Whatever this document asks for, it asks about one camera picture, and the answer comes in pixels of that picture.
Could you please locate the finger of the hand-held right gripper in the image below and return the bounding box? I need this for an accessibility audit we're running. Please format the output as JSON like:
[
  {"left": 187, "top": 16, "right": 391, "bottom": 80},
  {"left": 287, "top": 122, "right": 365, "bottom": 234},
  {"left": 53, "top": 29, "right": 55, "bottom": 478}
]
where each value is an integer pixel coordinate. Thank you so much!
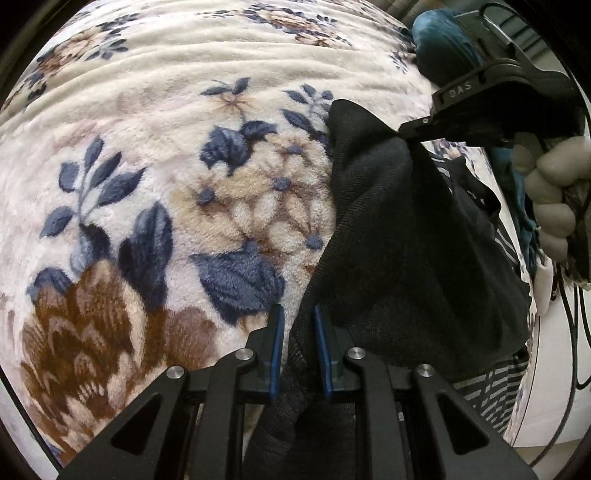
[{"left": 398, "top": 61, "right": 537, "bottom": 142}]

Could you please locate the black knit garment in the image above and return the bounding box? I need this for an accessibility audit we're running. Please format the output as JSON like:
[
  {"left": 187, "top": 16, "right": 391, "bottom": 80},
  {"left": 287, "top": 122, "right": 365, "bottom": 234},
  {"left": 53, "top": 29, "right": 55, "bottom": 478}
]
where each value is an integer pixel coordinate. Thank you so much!
[{"left": 242, "top": 98, "right": 531, "bottom": 480}]

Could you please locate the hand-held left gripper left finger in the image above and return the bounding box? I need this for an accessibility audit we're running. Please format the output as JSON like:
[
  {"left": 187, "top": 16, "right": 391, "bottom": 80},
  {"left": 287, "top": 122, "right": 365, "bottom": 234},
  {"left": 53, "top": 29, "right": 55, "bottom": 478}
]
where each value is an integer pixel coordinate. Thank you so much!
[{"left": 56, "top": 304, "right": 285, "bottom": 480}]

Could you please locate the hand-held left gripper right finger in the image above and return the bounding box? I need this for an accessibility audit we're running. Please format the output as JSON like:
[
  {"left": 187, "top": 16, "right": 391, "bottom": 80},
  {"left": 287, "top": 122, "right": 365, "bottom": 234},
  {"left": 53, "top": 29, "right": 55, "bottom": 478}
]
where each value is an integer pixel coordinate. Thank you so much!
[{"left": 313, "top": 305, "right": 539, "bottom": 480}]

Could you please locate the floral fleece blanket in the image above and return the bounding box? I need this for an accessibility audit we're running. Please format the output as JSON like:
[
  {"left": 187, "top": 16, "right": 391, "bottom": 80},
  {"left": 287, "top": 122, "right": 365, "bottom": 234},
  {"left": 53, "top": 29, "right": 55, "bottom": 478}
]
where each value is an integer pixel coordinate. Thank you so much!
[{"left": 0, "top": 0, "right": 555, "bottom": 468}]

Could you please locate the white cloth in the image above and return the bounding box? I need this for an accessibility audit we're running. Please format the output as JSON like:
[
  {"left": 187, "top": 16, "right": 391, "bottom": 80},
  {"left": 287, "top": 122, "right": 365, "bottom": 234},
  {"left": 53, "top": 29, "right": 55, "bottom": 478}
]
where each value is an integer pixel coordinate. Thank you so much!
[{"left": 534, "top": 262, "right": 553, "bottom": 315}]

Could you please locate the teal fleece cloth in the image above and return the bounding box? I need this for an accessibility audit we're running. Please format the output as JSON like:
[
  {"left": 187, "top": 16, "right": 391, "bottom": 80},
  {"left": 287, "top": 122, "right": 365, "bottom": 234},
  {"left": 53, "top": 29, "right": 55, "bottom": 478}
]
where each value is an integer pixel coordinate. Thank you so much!
[{"left": 412, "top": 10, "right": 543, "bottom": 278}]

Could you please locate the black cable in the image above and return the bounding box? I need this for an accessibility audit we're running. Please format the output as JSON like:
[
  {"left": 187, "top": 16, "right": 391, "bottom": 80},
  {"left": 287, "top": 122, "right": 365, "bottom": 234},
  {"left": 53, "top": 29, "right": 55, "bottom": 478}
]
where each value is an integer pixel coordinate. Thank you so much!
[{"left": 553, "top": 265, "right": 583, "bottom": 446}]

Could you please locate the person's right hand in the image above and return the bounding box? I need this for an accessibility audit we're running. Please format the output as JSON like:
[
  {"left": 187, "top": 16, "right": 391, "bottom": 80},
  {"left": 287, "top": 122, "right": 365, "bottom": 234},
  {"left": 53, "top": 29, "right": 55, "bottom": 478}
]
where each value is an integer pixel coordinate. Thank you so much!
[{"left": 512, "top": 131, "right": 591, "bottom": 265}]

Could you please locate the grey striped garment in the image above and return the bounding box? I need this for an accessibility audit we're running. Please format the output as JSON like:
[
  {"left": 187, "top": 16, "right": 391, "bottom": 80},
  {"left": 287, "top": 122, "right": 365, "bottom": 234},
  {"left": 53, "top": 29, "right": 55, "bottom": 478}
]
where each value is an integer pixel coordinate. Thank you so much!
[{"left": 433, "top": 154, "right": 530, "bottom": 445}]

